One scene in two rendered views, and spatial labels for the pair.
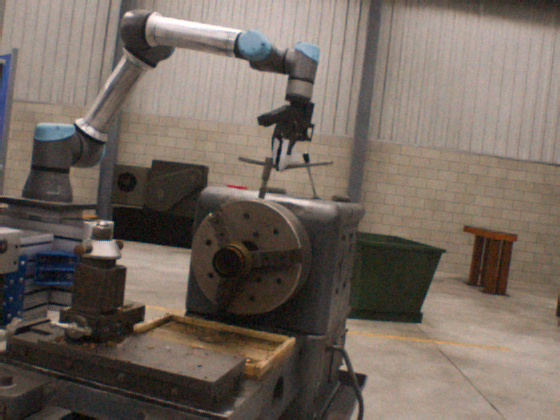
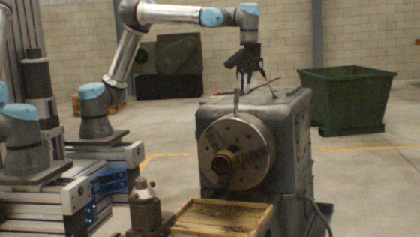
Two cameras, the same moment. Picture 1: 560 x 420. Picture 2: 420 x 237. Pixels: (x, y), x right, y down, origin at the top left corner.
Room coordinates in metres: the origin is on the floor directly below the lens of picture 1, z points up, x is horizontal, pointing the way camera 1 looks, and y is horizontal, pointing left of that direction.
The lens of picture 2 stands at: (-0.26, -0.07, 1.61)
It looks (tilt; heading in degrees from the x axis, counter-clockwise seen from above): 11 degrees down; 7
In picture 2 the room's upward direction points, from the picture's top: 4 degrees counter-clockwise
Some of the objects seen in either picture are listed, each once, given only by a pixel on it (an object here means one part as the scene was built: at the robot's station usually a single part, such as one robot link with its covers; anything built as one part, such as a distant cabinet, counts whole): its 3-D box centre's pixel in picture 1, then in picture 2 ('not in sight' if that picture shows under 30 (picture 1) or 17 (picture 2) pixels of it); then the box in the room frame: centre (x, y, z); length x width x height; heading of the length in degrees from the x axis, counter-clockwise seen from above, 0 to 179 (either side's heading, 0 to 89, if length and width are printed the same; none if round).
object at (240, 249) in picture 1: (232, 261); (223, 162); (1.48, 0.08, 1.08); 0.09 x 0.09 x 0.09; 74
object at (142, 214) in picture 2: (100, 283); (146, 211); (1.04, 0.29, 1.07); 0.07 x 0.07 x 0.10; 74
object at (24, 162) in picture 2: not in sight; (25, 155); (1.22, 0.75, 1.21); 0.15 x 0.15 x 0.10
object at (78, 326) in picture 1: (101, 320); (151, 231); (1.06, 0.29, 0.99); 0.20 x 0.10 x 0.05; 164
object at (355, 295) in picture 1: (376, 275); (342, 100); (6.54, -1.26, 0.43); 1.34 x 0.94 x 0.85; 11
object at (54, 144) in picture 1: (54, 144); (93, 98); (1.72, 0.67, 1.33); 0.13 x 0.12 x 0.14; 164
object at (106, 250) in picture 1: (100, 247); (142, 191); (1.03, 0.30, 1.13); 0.08 x 0.08 x 0.03
